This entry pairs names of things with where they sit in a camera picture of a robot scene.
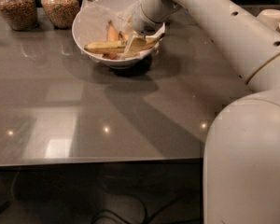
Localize white paper bowl liner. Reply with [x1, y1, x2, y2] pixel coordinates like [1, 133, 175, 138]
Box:
[72, 0, 138, 49]

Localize glass jar of grains far left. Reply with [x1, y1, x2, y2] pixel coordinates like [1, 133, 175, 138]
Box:
[0, 0, 37, 31]

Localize glass jar of grains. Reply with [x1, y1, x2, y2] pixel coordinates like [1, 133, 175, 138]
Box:
[41, 0, 79, 29]
[0, 0, 37, 31]

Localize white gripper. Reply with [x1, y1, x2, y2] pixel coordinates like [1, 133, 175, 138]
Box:
[123, 5, 163, 58]

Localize stack of white paper bowls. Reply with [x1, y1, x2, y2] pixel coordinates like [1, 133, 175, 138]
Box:
[257, 9, 280, 30]

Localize small orange banana right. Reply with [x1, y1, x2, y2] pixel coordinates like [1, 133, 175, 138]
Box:
[119, 31, 129, 41]

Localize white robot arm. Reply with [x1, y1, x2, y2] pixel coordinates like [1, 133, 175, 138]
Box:
[132, 0, 280, 224]

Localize white ceramic bowl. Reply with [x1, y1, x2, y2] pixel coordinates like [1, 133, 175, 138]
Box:
[72, 0, 165, 69]

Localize small orange banana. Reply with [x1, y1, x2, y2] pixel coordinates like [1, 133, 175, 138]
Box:
[119, 31, 129, 41]
[107, 20, 119, 41]

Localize small orange banana left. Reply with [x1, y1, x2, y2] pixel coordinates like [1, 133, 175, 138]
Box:
[107, 20, 119, 41]

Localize black cable on floor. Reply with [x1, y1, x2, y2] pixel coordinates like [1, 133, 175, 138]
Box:
[90, 191, 204, 224]

